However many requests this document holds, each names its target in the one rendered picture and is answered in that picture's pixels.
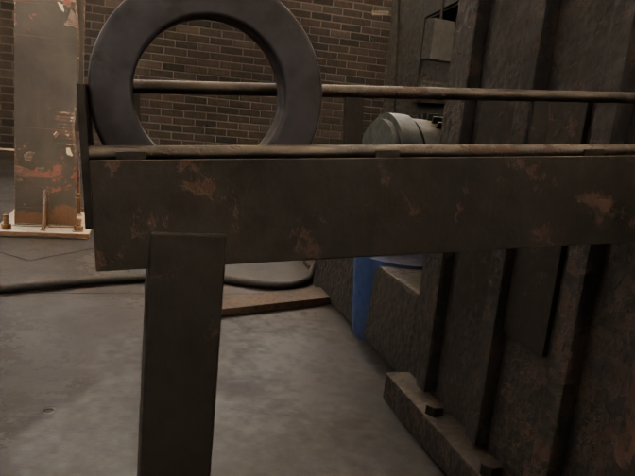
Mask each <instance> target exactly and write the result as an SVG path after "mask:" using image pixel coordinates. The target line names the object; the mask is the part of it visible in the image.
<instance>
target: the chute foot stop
mask: <svg viewBox="0 0 635 476"><path fill-rule="evenodd" d="M77 114H78V128H79V143H80V157H81V173H82V188H83V202H84V217H85V229H86V230H92V229H93V228H94V227H93V212H92V197H91V181H90V165H89V161H90V158H89V145H94V124H93V120H92V116H91V113H90V108H89V101H88V91H87V84H84V83H77Z"/></svg>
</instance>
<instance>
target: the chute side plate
mask: <svg viewBox="0 0 635 476"><path fill-rule="evenodd" d="M89 165H90V181H91V197H92V212H93V227H94V257H95V270H96V271H97V272H99V271H116V270H133V269H148V264H149V242H150V233H151V232H153V231H156V232H183V233H210V234H225V235H226V236H227V242H226V255H225V264H253V263H270V262H287V261H304V260H322V259H339V258H356V257H373V256H390V255H407V254H424V253H442V252H459V251H476V250H494V249H511V248H528V247H562V246H579V245H596V244H613V243H630V242H635V156H522V157H409V158H296V159H183V160H90V161H89Z"/></svg>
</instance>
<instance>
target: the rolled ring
mask: <svg viewBox="0 0 635 476"><path fill-rule="evenodd" d="M194 20H211V21H217V22H220V23H224V24H227V25H230V26H233V27H235V28H237V29H239V30H240V31H242V32H244V33H245V34H246V35H248V36H249V37H250V38H251V39H253V40H254V41H255V42H256V43H257V45H258V46H259V47H260V48H261V49H262V51H263V52H264V54H265V55H266V57H267V59H268V61H269V63H270V65H271V68H272V70H273V73H274V76H275V80H276V85H277V107H276V112H275V116H274V119H273V122H272V124H271V127H270V129H269V131H268V132H267V134H266V136H265V138H264V139H263V140H262V141H261V142H260V143H259V144H258V145H311V144H312V142H313V141H314V138H315V136H316V133H317V130H318V123H319V119H320V114H321V106H322V83H321V75H320V71H319V66H318V60H317V57H316V54H315V51H314V48H313V46H312V44H311V42H310V40H309V38H308V36H307V35H306V33H305V31H304V30H303V28H302V26H301V25H300V23H299V22H298V20H297V19H296V18H295V16H294V15H293V14H292V13H291V12H290V11H289V9H288V8H287V7H286V6H285V5H284V4H283V3H281V2H280V1H279V0H124V1H123V2H122V3H121V4H120V5H119V6H118V7H117V8H116V9H115V10H114V12H113V13H112V14H111V16H110V17H109V18H108V20H107V21H106V23H105V24H104V25H103V27H102V29H101V31H100V33H99V35H98V37H97V39H96V41H95V44H94V49H93V52H92V55H91V59H90V63H89V70H88V80H87V91H88V101H89V108H90V113H91V116H92V120H93V123H94V128H95V130H96V133H97V135H98V137H99V140H100V142H101V143H102V144H103V145H155V144H154V143H153V142H152V141H151V139H150V138H149V137H148V136H147V134H146V132H145V131H144V129H143V127H142V125H141V123H140V121H139V119H138V116H137V113H136V110H135V107H134V101H133V79H134V75H135V71H136V67H137V64H138V62H139V60H140V58H141V56H142V55H143V53H144V51H145V50H146V48H147V47H148V46H149V44H150V43H151V42H152V41H153V40H154V39H155V38H156V37H157V36H159V35H160V34H161V33H162V32H164V31H165V30H167V29H168V28H170V27H172V26H175V25H178V24H180V23H184V22H188V21H194Z"/></svg>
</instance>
